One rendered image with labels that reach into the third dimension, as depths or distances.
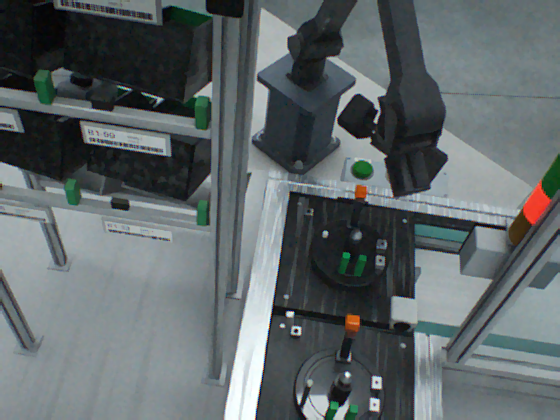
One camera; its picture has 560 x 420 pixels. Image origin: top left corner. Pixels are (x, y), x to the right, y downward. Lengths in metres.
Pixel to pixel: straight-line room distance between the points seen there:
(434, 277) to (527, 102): 1.98
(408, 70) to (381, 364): 0.46
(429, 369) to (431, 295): 0.17
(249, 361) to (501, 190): 0.73
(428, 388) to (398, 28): 0.56
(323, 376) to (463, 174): 0.66
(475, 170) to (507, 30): 2.05
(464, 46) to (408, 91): 2.42
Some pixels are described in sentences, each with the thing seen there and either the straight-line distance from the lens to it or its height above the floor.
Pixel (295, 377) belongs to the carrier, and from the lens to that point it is 1.02.
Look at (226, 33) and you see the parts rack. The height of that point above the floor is 1.58.
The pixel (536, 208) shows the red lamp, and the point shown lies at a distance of 0.83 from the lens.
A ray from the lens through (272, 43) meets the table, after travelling 1.70.
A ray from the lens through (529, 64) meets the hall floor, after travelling 3.35.
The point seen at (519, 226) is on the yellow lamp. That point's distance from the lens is 0.86.
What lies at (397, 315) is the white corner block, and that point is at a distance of 1.09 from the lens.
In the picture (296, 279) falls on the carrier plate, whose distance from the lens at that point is 1.11.
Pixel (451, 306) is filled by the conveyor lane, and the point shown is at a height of 0.92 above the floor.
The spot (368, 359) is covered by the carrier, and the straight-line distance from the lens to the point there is 1.06.
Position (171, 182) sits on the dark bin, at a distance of 0.77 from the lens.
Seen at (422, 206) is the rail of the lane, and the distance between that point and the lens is 1.27.
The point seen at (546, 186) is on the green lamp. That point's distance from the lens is 0.81.
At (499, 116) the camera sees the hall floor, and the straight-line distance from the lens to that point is 3.01.
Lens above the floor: 1.92
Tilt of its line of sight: 53 degrees down
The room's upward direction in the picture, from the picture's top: 9 degrees clockwise
